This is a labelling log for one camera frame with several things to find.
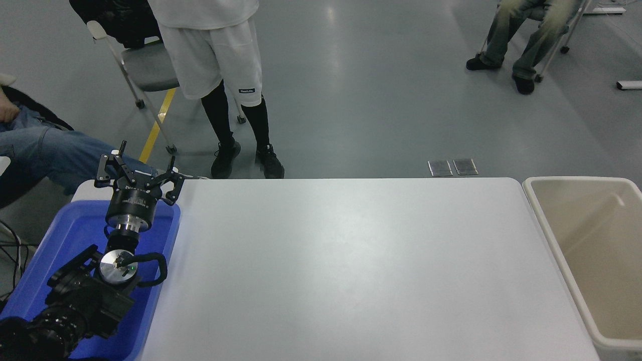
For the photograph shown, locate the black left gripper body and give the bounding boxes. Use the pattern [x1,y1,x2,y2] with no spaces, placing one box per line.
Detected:
[105,174,164,224]

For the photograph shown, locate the person's hand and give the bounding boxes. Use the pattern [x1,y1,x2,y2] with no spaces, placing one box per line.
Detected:
[0,95,20,125]

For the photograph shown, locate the blue plastic tray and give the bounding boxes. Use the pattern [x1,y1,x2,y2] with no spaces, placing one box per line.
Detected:
[0,201,181,361]

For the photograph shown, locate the seated person in jeans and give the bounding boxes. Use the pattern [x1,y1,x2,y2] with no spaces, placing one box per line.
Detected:
[0,73,157,209]

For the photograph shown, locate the grey folding chair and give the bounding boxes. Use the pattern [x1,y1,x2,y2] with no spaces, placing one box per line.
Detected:
[86,20,247,155]

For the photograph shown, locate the standing person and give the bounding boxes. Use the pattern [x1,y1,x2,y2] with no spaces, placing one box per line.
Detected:
[147,0,285,180]

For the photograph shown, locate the black jacket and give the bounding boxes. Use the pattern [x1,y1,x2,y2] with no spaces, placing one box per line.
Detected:
[69,0,162,49]

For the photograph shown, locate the metal floor plate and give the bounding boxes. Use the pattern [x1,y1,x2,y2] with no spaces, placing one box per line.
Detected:
[452,158,478,176]
[427,159,453,177]

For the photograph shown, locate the seated person on chair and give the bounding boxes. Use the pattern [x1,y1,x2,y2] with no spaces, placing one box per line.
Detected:
[465,0,582,95]

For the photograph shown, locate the wheeled metal chair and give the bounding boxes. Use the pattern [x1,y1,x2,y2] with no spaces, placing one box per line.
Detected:
[480,0,592,84]

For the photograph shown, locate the large pale plastic bin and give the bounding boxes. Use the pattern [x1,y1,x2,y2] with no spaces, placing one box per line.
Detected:
[522,175,642,361]

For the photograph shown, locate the black cables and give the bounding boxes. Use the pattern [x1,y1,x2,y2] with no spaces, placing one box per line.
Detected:
[0,220,40,301]

